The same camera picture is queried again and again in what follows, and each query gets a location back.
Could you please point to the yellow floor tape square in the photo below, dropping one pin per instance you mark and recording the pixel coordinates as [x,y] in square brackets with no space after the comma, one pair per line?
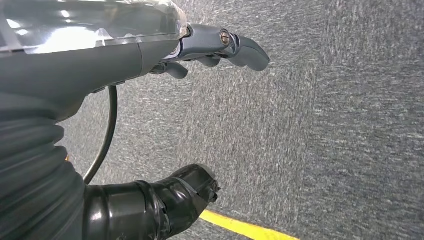
[245,229]

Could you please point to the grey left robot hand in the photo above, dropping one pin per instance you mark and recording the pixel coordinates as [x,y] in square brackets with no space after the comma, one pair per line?
[82,66]

